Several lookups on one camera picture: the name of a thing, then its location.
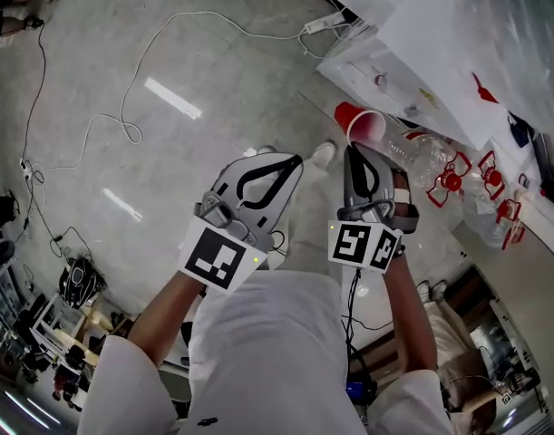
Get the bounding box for person's right forearm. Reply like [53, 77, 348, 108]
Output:
[382, 255, 442, 374]

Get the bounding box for long white cable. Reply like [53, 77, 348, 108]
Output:
[48, 10, 315, 172]

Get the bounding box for large clear plastic sheet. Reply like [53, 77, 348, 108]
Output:
[452, 0, 554, 131]

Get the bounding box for person's white shirt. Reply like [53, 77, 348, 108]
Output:
[76, 268, 455, 435]

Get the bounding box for black bag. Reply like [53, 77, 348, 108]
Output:
[57, 255, 109, 311]

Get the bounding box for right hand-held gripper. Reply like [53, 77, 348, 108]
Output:
[327, 144, 421, 275]

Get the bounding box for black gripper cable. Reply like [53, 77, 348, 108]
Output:
[342, 269, 377, 396]

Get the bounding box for person's white trousers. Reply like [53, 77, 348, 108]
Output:
[276, 160, 337, 272]

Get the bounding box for red plastic cup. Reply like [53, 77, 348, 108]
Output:
[334, 101, 388, 148]

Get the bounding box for long black cable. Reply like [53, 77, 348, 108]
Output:
[13, 19, 94, 262]

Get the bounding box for person's white right shoe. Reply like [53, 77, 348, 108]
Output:
[309, 140, 338, 169]

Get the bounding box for red plastic piece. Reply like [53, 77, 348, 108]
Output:
[471, 72, 501, 105]

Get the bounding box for clear plastic packet with sheet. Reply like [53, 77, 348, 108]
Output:
[316, 27, 443, 129]

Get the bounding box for brown wooden cabinet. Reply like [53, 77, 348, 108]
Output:
[348, 266, 498, 382]

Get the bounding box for person's right hand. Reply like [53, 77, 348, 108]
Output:
[391, 171, 417, 218]

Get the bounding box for dark blue small item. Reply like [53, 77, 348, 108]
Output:
[504, 111, 537, 150]

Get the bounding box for black flat device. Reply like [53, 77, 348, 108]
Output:
[531, 131, 554, 195]

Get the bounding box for person's left forearm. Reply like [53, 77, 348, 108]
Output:
[126, 268, 209, 370]

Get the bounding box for large white board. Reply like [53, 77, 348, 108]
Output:
[378, 0, 509, 151]

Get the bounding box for white shelf rack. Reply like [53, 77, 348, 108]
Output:
[0, 242, 103, 382]

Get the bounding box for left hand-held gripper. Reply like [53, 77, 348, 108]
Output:
[176, 152, 305, 294]

